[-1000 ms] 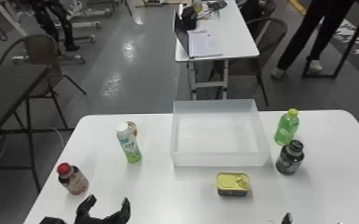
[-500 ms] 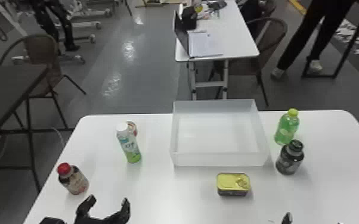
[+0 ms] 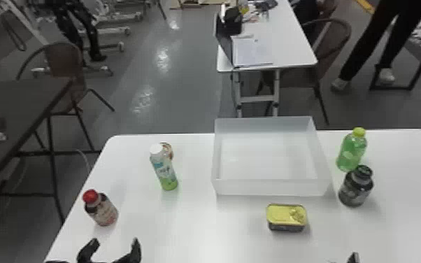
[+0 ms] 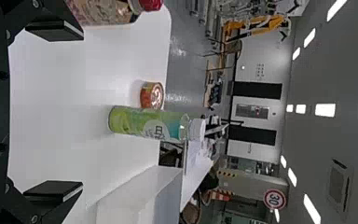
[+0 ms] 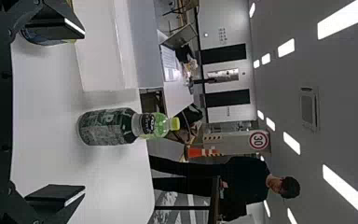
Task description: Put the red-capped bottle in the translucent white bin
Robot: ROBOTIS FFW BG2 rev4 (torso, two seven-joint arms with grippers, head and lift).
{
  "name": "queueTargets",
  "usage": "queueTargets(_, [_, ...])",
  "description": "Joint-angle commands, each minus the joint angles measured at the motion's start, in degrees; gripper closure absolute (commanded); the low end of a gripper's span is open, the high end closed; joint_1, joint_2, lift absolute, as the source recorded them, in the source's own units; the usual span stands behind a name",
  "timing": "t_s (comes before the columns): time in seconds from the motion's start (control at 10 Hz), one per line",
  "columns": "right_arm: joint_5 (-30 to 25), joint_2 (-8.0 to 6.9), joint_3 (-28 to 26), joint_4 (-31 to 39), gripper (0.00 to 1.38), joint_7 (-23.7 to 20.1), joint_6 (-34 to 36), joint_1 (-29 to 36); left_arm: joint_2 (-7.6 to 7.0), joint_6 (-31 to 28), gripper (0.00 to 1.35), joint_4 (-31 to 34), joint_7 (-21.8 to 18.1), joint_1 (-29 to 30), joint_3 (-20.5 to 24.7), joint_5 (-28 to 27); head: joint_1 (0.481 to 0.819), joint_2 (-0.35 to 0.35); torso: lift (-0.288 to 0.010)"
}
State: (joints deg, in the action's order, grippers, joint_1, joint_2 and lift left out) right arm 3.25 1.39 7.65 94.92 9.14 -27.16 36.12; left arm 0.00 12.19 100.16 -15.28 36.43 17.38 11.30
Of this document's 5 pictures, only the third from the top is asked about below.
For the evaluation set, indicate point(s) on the brown bottle with red cap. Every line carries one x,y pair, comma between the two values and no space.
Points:
102,211

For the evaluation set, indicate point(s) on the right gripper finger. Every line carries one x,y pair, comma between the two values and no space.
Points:
353,258

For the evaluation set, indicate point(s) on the brown chair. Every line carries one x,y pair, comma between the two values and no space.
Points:
63,60

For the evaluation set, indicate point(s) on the person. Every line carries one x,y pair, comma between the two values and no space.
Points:
379,40

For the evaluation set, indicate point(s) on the white side table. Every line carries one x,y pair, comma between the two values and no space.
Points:
291,40

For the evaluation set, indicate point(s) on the white paper sheets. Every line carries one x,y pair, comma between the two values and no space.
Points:
251,51

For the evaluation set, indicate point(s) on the yellow can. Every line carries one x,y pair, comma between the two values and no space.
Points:
285,215

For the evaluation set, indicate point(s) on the white and green bottle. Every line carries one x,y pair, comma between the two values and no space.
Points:
164,169

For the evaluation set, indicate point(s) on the black box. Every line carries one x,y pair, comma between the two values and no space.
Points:
229,22

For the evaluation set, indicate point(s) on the clear box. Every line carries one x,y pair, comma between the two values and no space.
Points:
269,183

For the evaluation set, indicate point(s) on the black jar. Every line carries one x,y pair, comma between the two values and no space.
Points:
355,187

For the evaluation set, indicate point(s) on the dark side table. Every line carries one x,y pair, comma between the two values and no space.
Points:
16,106

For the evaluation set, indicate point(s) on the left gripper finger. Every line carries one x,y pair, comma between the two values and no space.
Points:
133,255
87,251

